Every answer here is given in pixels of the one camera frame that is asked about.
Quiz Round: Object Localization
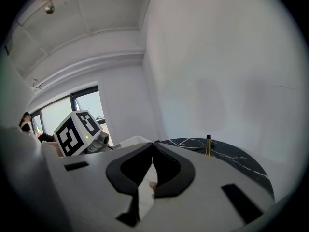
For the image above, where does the black marble round table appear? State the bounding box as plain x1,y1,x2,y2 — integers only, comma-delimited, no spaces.
160,137,275,203

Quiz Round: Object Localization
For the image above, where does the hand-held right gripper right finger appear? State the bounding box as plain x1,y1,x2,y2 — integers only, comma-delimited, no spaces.
137,141,275,232

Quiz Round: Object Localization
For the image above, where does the black-framed window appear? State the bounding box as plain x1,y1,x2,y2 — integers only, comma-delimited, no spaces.
28,85,114,147

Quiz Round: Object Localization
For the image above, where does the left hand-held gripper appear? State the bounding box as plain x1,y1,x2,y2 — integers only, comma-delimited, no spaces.
53,110,111,157

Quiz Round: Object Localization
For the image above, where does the white table lamp brass base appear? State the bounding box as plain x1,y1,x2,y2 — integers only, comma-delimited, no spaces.
188,78,226,157

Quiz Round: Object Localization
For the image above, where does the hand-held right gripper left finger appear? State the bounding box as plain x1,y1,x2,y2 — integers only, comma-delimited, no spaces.
45,142,154,232

